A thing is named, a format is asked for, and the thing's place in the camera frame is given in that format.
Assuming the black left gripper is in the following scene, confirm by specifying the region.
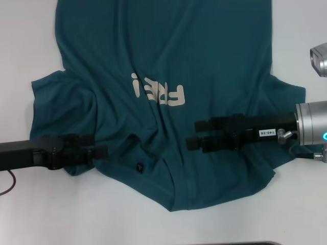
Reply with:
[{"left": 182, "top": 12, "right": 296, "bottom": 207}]
[{"left": 0, "top": 134, "right": 108, "bottom": 171}]

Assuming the teal t-shirt with cream print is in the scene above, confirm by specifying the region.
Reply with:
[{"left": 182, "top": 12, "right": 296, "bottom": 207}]
[{"left": 29, "top": 0, "right": 307, "bottom": 212}]

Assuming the dark red cable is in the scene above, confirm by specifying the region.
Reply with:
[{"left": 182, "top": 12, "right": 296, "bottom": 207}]
[{"left": 0, "top": 169, "right": 17, "bottom": 197}]

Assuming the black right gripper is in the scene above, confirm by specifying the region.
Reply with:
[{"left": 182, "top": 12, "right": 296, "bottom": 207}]
[{"left": 186, "top": 112, "right": 298, "bottom": 154}]

